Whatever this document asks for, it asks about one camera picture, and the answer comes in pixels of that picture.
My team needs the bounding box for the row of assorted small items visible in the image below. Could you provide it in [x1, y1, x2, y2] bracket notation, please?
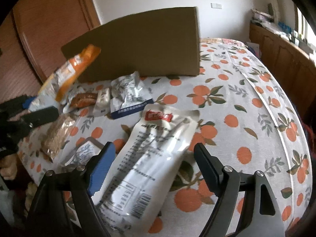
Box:
[250, 2, 316, 60]

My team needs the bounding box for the small white snack packet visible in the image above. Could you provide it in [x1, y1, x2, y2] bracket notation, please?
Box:
[93, 87, 111, 116]

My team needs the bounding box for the small silver printed packet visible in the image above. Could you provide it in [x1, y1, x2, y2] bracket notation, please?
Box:
[59, 138, 104, 171]

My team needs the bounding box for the brown cardboard box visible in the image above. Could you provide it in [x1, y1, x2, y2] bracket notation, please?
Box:
[61, 6, 201, 83]

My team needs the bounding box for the wooden door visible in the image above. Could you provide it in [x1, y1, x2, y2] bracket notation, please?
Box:
[0, 0, 100, 104]

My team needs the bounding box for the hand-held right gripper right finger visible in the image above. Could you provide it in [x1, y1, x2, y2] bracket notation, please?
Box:
[193, 143, 284, 237]

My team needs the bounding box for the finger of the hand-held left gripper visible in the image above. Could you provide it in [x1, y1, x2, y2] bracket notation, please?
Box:
[21, 106, 60, 129]
[5, 95, 37, 111]

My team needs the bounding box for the crumpled silver and blue packet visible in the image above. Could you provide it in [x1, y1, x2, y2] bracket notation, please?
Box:
[110, 71, 154, 120]

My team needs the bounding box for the orange fruit printed cloth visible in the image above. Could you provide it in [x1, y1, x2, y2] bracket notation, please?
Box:
[18, 37, 313, 237]

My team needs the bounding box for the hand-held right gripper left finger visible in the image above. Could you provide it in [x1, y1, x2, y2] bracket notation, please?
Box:
[25, 141, 116, 237]

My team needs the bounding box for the person's left hand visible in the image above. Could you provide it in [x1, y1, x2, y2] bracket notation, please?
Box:
[0, 153, 18, 181]

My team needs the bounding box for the orange snack bag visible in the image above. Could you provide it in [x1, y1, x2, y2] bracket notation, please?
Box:
[29, 44, 102, 113]

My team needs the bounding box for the clear packet of brown crackers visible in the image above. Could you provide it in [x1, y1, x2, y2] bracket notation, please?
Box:
[41, 115, 78, 163]

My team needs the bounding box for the wooden cabinet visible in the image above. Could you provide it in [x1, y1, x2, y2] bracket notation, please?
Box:
[249, 21, 316, 119]

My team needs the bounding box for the brown pastry in clear wrapper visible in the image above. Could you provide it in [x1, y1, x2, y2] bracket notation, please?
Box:
[63, 92, 99, 111]

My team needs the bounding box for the large white red-label snack pouch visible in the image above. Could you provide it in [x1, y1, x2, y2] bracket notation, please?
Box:
[95, 104, 200, 224]

